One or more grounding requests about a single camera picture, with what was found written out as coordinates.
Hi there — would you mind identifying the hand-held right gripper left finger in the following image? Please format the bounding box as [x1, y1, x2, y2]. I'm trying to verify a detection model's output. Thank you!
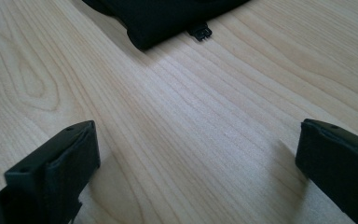
[0, 120, 102, 224]

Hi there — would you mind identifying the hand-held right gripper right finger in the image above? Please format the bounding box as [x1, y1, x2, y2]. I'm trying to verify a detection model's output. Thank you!
[295, 119, 358, 224]

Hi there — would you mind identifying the black cloth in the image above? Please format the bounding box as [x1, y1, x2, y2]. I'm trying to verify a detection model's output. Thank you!
[81, 0, 252, 51]

